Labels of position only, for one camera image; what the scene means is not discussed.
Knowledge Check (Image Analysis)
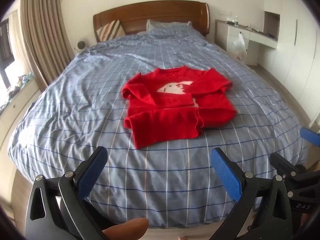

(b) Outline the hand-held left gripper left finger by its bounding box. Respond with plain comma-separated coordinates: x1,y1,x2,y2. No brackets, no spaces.
25,146,108,240

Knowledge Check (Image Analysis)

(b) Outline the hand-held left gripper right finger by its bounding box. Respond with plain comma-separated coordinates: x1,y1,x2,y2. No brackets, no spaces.
207,147,293,240

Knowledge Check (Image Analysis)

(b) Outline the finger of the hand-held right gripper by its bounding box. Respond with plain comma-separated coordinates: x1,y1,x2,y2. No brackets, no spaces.
269,152,320,197
299,127,320,147

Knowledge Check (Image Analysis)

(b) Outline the red knit sweater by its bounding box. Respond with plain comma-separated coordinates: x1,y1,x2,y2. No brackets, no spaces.
122,66,237,150

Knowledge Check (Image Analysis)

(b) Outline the person's left hand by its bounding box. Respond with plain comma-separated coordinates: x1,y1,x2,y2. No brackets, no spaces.
102,217,149,240

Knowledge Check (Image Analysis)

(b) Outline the blue plaid duvet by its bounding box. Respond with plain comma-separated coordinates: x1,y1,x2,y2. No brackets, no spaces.
7,26,309,229

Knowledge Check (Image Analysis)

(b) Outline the white wardrobe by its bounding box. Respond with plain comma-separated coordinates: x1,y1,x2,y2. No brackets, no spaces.
260,0,320,130

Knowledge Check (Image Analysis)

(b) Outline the white window cabinet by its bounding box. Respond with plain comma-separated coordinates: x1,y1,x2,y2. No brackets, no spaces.
0,80,42,150

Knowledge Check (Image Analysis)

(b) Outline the white plastic bag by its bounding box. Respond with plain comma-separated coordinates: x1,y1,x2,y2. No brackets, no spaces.
232,32,248,62

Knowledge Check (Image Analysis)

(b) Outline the windowsill clutter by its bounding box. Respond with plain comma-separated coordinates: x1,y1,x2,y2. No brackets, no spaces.
0,72,34,115

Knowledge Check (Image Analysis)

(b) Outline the white desk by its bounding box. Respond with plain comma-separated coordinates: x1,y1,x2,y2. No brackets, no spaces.
215,19,278,67

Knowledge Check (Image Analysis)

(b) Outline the striped pillow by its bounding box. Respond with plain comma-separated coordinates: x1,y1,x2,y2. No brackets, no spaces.
96,19,126,42

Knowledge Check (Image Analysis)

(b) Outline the window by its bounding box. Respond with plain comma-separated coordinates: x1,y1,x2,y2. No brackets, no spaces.
0,12,16,90

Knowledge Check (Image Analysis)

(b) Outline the beige curtain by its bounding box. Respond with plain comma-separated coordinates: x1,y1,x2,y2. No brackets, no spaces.
19,0,75,92

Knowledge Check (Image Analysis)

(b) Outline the white pillow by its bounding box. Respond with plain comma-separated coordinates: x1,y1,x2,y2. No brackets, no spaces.
146,19,192,33

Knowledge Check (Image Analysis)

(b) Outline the wooden headboard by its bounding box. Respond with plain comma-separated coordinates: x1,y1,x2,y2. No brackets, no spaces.
93,1,210,43

